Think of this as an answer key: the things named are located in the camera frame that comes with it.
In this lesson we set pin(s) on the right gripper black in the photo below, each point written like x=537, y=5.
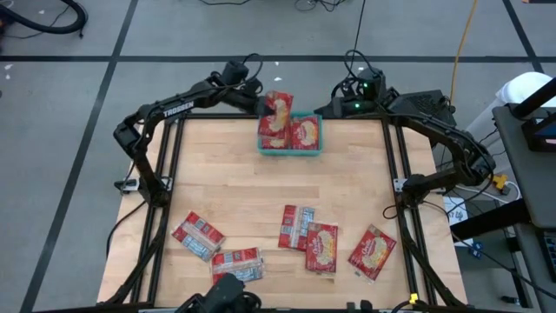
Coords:
x=346, y=108

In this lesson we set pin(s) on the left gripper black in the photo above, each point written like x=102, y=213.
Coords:
x=254, y=97

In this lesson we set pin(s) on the red microwave popcorn bag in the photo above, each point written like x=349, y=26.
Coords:
x=372, y=252
x=276, y=115
x=236, y=261
x=296, y=226
x=271, y=143
x=199, y=236
x=322, y=247
x=306, y=132

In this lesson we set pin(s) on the teal translucent plastic basket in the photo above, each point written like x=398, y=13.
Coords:
x=289, y=152

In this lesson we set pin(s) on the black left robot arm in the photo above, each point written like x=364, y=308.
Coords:
x=178, y=108

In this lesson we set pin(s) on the yellow tag on leader arm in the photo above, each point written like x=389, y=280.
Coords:
x=413, y=298

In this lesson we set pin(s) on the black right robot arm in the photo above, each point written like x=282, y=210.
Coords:
x=434, y=130

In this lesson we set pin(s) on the white paper sheet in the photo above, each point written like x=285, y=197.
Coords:
x=456, y=217

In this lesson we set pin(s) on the yellow power plug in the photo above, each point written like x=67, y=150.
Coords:
x=500, y=181

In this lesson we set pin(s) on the white cylindrical bin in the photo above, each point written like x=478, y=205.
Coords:
x=521, y=89

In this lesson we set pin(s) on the black support beam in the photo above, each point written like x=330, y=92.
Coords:
x=491, y=219

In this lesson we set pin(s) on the small blue connector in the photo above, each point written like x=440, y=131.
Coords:
x=477, y=249

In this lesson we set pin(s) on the black diagonal bar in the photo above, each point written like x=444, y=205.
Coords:
x=534, y=99

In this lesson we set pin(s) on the black device with screen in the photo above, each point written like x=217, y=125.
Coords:
x=536, y=130

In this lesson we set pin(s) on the grey side table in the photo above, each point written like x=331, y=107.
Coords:
x=536, y=187

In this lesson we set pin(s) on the dark keyboard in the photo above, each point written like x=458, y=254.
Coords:
x=551, y=256

